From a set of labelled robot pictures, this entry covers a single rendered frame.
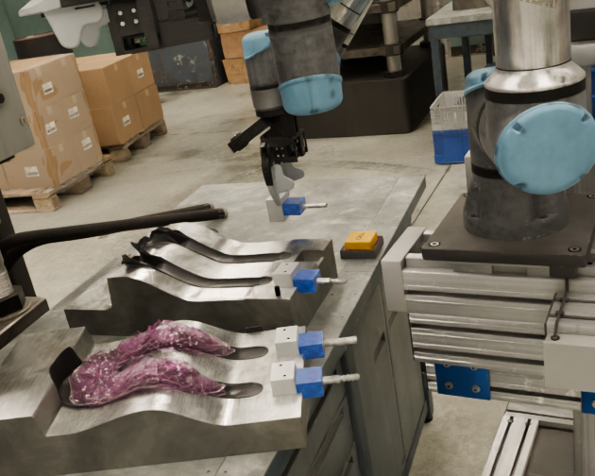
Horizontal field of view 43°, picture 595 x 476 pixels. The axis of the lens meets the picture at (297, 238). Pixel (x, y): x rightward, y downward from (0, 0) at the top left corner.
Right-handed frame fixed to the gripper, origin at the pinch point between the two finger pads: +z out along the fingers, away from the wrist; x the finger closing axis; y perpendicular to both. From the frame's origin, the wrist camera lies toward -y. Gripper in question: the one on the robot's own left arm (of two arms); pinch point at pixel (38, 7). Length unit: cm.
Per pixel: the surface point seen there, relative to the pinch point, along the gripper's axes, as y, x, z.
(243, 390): 59, 14, -11
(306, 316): 59, 41, -20
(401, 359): 97, 99, -38
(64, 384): 56, 20, 19
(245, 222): 53, 100, -4
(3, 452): 59, 6, 24
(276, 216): 46, 70, -15
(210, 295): 52, 42, -3
